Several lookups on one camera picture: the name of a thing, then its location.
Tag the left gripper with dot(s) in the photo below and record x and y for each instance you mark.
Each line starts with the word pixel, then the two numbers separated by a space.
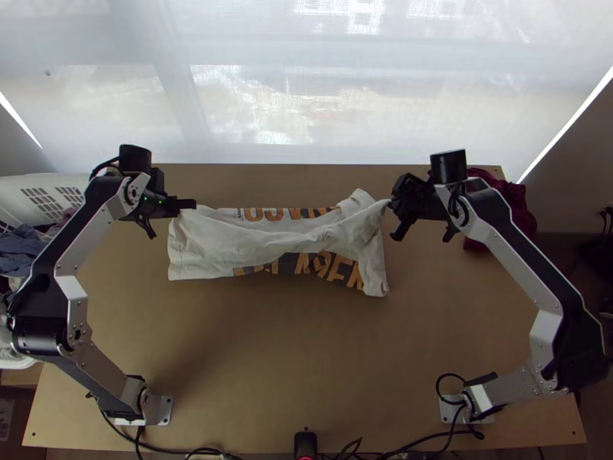
pixel 178 204

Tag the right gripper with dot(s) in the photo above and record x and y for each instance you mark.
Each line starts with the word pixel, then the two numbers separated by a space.
pixel 415 210

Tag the white t-shirt with orange print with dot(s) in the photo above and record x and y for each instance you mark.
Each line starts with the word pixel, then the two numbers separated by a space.
pixel 268 239

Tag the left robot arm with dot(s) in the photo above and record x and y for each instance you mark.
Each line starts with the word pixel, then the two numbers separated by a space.
pixel 72 258

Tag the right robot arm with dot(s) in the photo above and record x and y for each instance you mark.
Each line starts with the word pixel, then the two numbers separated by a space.
pixel 507 258

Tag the dark red garment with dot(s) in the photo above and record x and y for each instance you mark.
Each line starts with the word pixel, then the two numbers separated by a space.
pixel 519 206

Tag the white laundry basket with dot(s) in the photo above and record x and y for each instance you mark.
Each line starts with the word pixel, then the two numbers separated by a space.
pixel 48 191

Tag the heap of clothes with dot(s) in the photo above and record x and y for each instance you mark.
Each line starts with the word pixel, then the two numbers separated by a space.
pixel 19 249

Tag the white window blind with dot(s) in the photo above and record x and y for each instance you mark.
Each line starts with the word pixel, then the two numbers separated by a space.
pixel 306 72

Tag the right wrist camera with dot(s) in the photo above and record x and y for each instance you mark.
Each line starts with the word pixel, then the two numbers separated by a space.
pixel 408 186

